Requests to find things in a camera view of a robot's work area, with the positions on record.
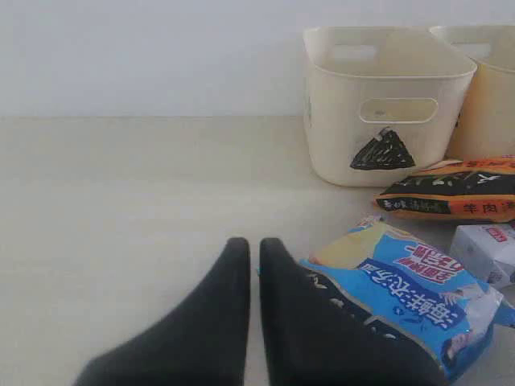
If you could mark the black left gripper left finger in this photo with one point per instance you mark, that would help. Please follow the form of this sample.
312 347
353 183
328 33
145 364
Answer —
203 341

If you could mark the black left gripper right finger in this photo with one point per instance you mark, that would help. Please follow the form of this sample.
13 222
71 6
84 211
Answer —
316 335

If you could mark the blue noodle snack bag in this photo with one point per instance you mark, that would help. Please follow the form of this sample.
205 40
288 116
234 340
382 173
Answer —
406 291

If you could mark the white blue milk carton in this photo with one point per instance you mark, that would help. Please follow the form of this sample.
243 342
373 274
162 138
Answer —
486 251

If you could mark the black orange snack bag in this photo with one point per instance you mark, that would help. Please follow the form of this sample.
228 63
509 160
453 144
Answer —
469 190

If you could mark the cream bin with triangle mark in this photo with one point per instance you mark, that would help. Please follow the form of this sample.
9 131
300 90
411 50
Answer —
381 102

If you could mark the cream bin with square mark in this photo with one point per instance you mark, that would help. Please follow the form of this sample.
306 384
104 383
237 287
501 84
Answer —
485 126

